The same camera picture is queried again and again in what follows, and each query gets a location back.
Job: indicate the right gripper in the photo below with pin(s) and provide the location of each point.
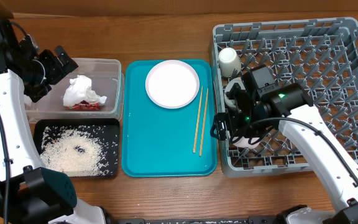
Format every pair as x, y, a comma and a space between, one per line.
236, 128

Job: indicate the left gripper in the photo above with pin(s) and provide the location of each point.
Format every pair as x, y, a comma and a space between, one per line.
58, 70

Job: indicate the pink bowl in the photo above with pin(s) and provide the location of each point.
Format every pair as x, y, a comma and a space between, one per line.
238, 140

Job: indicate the small grey bowl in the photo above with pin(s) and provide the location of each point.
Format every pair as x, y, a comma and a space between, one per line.
235, 94

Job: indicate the white napkin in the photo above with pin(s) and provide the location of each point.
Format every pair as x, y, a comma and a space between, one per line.
80, 89

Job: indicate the red snack wrapper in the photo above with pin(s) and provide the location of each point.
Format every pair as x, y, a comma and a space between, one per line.
84, 107

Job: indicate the wooden chopstick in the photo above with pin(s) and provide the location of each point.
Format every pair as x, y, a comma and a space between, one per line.
204, 120
198, 120

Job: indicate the white paper cup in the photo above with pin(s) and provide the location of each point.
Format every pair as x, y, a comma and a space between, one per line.
229, 61

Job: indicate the pile of rice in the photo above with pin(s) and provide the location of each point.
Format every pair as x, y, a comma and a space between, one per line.
73, 152

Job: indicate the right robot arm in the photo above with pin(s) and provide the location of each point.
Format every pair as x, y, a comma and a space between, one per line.
258, 105

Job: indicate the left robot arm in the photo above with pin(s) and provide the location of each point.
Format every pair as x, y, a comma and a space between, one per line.
30, 192

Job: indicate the grey dishwasher rack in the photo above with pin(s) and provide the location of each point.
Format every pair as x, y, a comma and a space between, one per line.
321, 55

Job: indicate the clear plastic bin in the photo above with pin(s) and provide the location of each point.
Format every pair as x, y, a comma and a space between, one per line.
107, 80

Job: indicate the black plastic tray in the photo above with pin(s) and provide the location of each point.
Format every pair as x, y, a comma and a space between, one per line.
39, 124

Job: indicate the white round plate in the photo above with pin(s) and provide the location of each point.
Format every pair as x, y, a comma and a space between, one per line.
172, 84

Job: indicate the teal serving tray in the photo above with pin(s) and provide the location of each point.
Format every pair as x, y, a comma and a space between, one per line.
158, 142

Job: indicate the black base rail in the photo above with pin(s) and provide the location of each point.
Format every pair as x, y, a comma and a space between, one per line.
259, 219

